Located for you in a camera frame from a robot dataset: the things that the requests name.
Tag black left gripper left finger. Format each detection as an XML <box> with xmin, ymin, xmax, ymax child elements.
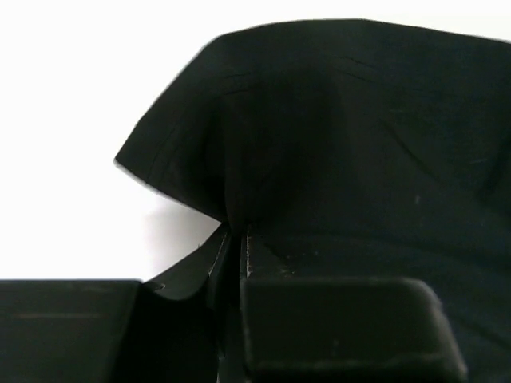
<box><xmin>1</xmin><ymin>226</ymin><xmax>229</xmax><ymax>382</ymax></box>

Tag black trousers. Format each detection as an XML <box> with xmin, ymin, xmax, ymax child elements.
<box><xmin>115</xmin><ymin>19</ymin><xmax>510</xmax><ymax>382</ymax></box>

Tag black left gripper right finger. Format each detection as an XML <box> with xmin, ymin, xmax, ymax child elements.
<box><xmin>240</xmin><ymin>235</ymin><xmax>468</xmax><ymax>382</ymax></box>

